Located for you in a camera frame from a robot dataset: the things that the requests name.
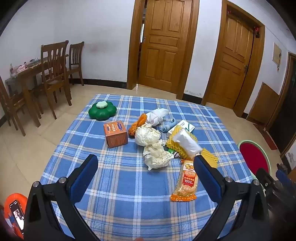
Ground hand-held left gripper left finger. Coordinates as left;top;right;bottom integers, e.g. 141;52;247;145
24;154;100;241

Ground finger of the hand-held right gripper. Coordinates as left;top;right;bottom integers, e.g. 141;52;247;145
276;163;294;190
256;168;278;195

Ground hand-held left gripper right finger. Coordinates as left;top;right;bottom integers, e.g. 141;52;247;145
193;155;275;241

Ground orange snack packet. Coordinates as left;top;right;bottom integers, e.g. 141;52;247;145
171;159;199;202

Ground red bin with green rim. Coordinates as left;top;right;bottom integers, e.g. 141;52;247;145
237;140;271;183

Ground clear plastic bag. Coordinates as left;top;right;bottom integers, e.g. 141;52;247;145
172;128;202;160

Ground small green white wrapper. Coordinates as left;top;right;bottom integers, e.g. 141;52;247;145
163;145;181;158

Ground yellow foam net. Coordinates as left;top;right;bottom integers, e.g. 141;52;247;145
165;125;218;168

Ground orange cardboard box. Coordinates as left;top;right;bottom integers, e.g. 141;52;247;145
103;121;128;149

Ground white box with teal print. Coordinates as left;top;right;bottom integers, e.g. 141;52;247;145
166;120;195;137

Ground white plastic bag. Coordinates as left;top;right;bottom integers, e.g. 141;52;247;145
143;139;174;171

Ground round white paper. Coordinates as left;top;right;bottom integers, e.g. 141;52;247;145
135;124;162;147

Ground white cloth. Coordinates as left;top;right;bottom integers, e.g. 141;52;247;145
146;108;169;127

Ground blue plaid tablecloth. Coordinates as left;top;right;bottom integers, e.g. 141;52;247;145
39;94;257;241

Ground green flower-shaped container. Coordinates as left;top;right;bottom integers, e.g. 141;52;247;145
88;101;117;121

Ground light blue tube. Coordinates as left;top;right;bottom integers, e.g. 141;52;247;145
159;118;177;133

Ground small wooden cabinet door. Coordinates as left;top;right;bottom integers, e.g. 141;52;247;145
246;82;281;126

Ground smartphone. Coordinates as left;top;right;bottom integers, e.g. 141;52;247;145
9;200;25;237

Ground wooden dining chair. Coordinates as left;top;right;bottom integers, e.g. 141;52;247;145
0;76;26;137
67;42;85;86
41;40;72;120

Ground wooden panel door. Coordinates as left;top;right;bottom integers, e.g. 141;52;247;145
138;0;193;93
207;14;255;109

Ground wooden dining table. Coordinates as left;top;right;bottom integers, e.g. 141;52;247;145
5;54;70;128

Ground dark doorway wooden frame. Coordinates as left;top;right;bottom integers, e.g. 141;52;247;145
266;52;296;139

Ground wooden door frame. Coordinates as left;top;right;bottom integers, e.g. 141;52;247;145
201;0;265;117
127;0;200;100

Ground yellowish wall box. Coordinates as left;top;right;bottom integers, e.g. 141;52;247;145
272;42;282;66

